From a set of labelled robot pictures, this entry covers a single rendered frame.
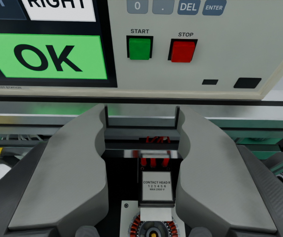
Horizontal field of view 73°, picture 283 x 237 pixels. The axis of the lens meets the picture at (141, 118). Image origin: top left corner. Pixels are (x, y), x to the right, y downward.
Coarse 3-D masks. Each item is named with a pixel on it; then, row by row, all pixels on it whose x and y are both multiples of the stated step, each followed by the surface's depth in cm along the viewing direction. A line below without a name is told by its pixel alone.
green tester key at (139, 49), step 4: (132, 40) 16; (136, 40) 16; (140, 40) 16; (144, 40) 16; (148, 40) 16; (132, 44) 16; (136, 44) 16; (140, 44) 16; (144, 44) 16; (148, 44) 16; (132, 48) 16; (136, 48) 16; (140, 48) 16; (144, 48) 16; (148, 48) 16; (132, 52) 17; (136, 52) 17; (140, 52) 17; (144, 52) 17; (148, 52) 17; (132, 56) 17; (136, 56) 17; (140, 56) 17; (144, 56) 17; (148, 56) 17
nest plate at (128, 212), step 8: (128, 200) 47; (128, 208) 46; (136, 208) 46; (128, 216) 45; (176, 216) 45; (120, 224) 44; (128, 224) 44; (152, 224) 44; (184, 224) 44; (120, 232) 43; (184, 232) 44
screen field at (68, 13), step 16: (0, 0) 14; (16, 0) 14; (32, 0) 14; (48, 0) 14; (64, 0) 14; (80, 0) 14; (0, 16) 15; (16, 16) 15; (32, 16) 15; (48, 16) 15; (64, 16) 15; (80, 16) 14
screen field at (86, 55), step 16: (0, 48) 17; (16, 48) 17; (32, 48) 17; (48, 48) 17; (64, 48) 17; (80, 48) 17; (96, 48) 17; (0, 64) 18; (16, 64) 18; (32, 64) 18; (48, 64) 18; (64, 64) 18; (80, 64) 18; (96, 64) 18
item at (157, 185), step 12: (144, 168) 40; (156, 168) 40; (168, 168) 40; (144, 180) 36; (156, 180) 36; (168, 180) 36; (144, 192) 35; (156, 192) 35; (168, 192) 35; (144, 204) 35; (156, 204) 35; (168, 204) 34; (144, 216) 36; (156, 216) 36; (168, 216) 36
